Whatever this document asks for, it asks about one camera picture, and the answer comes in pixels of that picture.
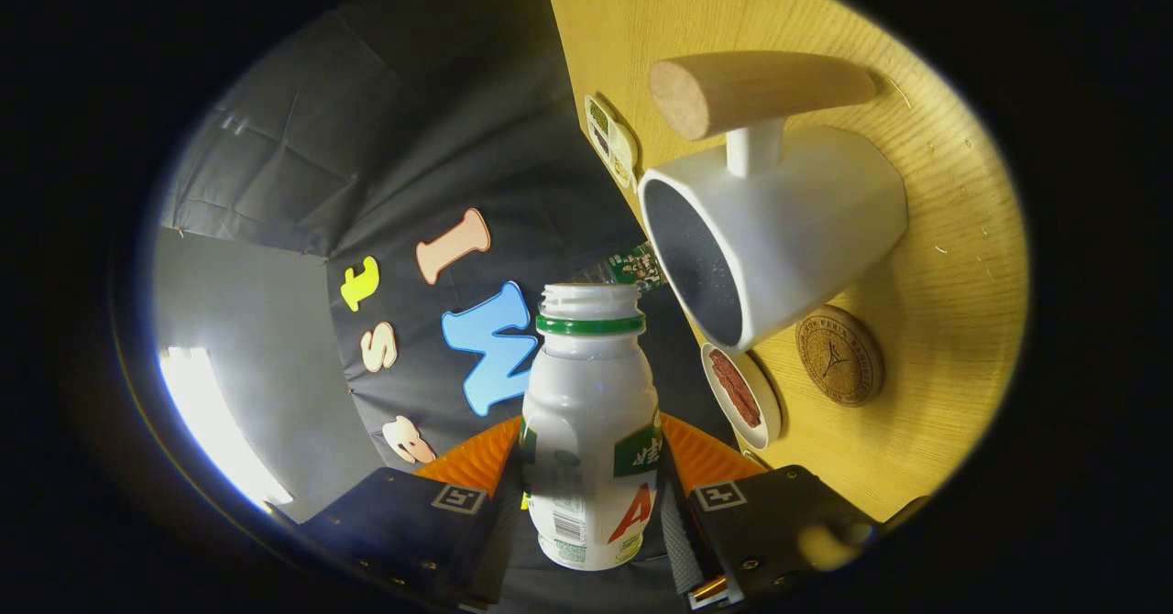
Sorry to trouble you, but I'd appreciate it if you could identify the black backdrop cloth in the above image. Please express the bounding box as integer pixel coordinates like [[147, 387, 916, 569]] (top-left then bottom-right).
[[160, 0, 725, 505]]

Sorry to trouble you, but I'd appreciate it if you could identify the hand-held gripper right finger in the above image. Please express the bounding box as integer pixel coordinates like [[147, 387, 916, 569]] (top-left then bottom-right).
[[655, 412, 885, 610]]

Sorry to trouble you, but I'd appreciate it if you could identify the round cork coaster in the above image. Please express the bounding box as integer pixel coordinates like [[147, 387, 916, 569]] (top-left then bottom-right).
[[795, 305, 886, 408]]

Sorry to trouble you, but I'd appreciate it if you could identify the white divided sauce dish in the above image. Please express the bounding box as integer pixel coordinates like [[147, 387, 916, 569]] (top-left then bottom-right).
[[585, 93, 640, 193]]

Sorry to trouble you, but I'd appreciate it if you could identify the white cup with wooden handle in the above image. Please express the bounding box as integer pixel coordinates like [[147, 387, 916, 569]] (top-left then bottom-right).
[[638, 50, 910, 356]]

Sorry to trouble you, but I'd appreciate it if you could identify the clear plastic water bottle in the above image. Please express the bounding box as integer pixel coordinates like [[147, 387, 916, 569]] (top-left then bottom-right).
[[573, 241, 670, 292]]

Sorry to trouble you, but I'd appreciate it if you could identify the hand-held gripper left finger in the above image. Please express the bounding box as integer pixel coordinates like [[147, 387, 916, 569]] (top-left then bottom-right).
[[298, 415, 528, 610]]

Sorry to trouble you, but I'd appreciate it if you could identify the wooden table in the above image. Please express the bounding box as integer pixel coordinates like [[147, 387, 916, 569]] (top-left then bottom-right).
[[536, 0, 1032, 523]]

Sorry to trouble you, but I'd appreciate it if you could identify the red-brown meat slice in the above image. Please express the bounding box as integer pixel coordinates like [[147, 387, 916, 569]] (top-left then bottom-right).
[[708, 348, 762, 429]]

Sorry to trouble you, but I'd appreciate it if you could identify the white juice bottle green label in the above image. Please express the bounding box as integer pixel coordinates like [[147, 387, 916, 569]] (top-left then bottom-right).
[[520, 282, 664, 572]]

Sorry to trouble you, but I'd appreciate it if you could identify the white round plate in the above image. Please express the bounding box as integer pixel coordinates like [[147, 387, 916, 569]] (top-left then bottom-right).
[[701, 342, 783, 451]]

